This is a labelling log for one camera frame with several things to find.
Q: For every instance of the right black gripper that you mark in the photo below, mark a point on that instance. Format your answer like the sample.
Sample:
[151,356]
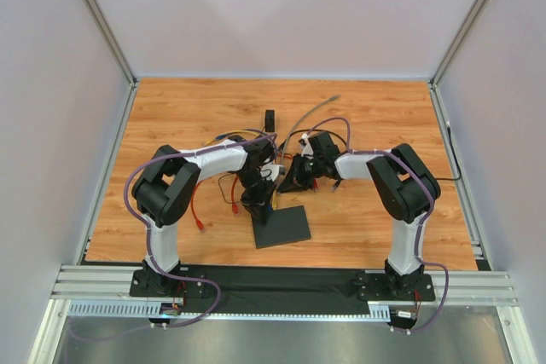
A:
[304,171]

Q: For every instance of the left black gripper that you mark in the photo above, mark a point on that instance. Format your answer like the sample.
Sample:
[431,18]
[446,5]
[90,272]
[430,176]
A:
[258,200]

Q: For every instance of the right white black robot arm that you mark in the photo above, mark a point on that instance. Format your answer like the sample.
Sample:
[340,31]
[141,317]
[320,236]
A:
[406,187]

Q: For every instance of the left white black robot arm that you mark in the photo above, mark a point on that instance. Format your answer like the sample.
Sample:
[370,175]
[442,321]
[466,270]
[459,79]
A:
[159,192]

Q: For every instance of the black power adapter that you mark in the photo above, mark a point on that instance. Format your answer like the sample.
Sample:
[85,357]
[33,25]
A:
[270,121]

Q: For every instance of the black cloth strip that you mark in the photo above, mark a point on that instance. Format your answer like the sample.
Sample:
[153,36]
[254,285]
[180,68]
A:
[322,289]

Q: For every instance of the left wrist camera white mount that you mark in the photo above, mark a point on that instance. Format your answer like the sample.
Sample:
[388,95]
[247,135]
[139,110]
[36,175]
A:
[271,171]

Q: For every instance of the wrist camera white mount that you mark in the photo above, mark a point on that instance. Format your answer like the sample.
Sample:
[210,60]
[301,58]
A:
[306,150]
[271,171]

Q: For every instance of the black network switch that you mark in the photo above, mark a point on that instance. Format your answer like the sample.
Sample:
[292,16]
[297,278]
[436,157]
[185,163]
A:
[284,226]

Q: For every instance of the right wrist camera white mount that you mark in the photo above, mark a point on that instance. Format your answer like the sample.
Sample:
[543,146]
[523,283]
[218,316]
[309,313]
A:
[306,150]

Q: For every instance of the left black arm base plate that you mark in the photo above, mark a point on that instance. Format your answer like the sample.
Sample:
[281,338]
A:
[146,283]

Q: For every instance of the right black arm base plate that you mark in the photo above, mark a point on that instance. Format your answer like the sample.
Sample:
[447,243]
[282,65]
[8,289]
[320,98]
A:
[393,287]

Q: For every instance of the grey slotted cable duct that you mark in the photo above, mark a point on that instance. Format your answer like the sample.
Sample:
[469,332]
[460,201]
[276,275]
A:
[375,312]

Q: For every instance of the aluminium front rail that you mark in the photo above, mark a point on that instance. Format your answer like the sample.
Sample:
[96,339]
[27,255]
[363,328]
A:
[123,282]

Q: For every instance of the left aluminium frame post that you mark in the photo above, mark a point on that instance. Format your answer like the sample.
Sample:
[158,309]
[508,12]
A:
[108,36]

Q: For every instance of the aluminium frame post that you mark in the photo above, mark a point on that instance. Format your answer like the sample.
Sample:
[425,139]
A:
[108,36]
[458,40]

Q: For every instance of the right aluminium frame post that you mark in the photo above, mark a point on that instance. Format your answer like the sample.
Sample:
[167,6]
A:
[458,40]

